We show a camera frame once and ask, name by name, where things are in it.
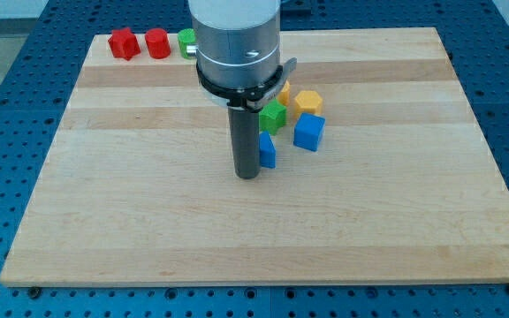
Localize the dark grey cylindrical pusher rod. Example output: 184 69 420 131
228 109 261 179

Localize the blue triangle block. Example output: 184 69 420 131
259 131 276 169

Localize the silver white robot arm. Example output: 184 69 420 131
188 0 281 179

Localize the yellow block behind arm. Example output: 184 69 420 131
277 81 291 107

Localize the blue cube block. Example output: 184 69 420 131
293 113 326 152

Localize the green star block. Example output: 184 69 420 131
259 100 287 135

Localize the yellow hexagon block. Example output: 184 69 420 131
293 90 323 118

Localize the red cylinder block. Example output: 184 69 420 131
145 28 171 59

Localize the wooden board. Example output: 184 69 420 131
0 27 509 287

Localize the red star block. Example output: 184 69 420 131
108 27 141 60

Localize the blue perforated metal table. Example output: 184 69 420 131
0 0 509 317

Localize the black clamp ring with lever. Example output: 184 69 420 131
194 57 299 112

